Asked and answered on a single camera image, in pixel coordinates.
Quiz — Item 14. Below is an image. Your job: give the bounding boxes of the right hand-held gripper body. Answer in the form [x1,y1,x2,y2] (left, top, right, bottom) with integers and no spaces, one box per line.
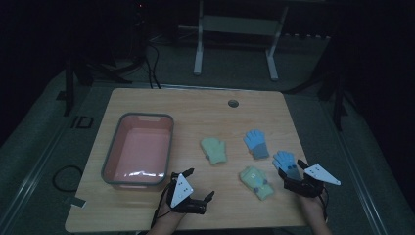
[283,163,342,199]

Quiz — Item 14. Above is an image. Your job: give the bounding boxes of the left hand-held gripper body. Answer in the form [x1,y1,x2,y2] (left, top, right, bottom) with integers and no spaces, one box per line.
[165,173,208,215]

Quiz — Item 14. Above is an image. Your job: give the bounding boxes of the blue glove grey cuff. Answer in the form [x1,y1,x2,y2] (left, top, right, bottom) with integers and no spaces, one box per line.
[243,128,270,161]
[272,150,303,182]

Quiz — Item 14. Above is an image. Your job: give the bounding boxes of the green mitten with face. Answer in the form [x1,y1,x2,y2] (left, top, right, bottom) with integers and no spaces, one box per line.
[239,165,275,202]

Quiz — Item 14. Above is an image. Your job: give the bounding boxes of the plain green mitten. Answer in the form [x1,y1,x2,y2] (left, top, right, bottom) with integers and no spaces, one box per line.
[200,137,227,165]

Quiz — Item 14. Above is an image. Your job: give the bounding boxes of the pink plastic bin grey rim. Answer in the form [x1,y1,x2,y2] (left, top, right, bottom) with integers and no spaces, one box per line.
[101,112,175,191]

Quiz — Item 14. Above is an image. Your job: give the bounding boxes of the person's left hand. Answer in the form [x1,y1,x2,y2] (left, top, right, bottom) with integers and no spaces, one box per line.
[157,204,187,227]

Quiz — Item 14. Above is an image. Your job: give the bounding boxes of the person's right hand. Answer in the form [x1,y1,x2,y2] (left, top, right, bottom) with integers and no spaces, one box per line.
[299,191,328,217]

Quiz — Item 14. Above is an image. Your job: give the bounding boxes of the black tripod stand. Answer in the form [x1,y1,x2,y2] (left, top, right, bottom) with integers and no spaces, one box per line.
[63,0,146,118]
[287,32,349,132]

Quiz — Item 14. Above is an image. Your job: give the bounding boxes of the grey tape piece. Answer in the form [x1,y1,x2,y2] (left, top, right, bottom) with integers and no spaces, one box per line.
[69,195,87,209]

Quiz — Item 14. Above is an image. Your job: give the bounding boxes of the white metal stand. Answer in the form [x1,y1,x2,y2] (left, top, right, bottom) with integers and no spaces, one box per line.
[193,0,290,82]

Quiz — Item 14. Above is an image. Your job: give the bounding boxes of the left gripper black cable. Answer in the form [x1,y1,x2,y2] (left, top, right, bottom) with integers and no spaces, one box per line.
[151,181,174,228]

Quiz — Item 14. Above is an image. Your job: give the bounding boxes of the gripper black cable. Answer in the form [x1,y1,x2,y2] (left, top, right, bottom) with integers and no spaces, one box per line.
[151,181,174,228]
[320,186,330,220]

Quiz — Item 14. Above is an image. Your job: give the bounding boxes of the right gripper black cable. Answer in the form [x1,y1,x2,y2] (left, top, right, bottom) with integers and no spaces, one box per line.
[320,186,330,220]

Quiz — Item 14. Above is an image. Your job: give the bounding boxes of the black floor cables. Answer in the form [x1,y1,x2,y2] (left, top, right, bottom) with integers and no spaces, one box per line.
[142,42,162,90]

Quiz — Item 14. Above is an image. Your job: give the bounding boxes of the black cable loop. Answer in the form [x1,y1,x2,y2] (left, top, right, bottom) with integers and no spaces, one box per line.
[52,164,84,193]

